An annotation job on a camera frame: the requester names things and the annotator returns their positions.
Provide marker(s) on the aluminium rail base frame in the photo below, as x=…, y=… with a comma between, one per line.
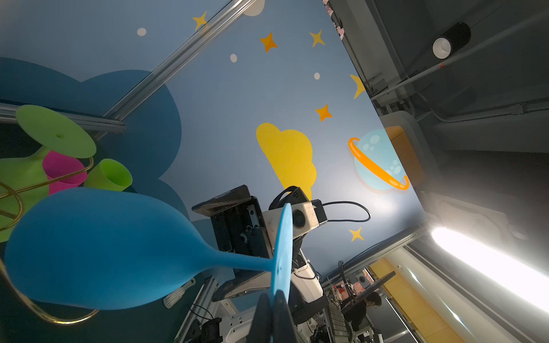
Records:
x=203, y=309

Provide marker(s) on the right aluminium frame post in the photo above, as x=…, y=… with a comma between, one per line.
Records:
x=206, y=33

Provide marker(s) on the person in background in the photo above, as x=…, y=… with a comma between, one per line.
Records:
x=357, y=314

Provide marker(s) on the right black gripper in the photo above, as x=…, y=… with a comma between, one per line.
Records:
x=239, y=228

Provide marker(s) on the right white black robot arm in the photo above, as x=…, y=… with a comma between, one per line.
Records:
x=306, y=298

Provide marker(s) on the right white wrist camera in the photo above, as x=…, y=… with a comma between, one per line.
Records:
x=307, y=215

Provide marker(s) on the pink wine glass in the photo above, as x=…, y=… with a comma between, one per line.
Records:
x=57, y=165

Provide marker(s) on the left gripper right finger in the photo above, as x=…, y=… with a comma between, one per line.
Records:
x=283, y=328

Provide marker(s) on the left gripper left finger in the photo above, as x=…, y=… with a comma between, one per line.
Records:
x=261, y=327

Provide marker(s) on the black ceiling spotlight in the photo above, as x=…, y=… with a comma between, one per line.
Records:
x=452, y=40

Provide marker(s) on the blue wine glass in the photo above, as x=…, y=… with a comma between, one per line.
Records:
x=105, y=250

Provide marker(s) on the green wine glass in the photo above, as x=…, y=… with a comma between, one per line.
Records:
x=55, y=133
x=109, y=174

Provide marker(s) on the wooden base wire glass rack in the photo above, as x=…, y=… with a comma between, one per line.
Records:
x=23, y=184

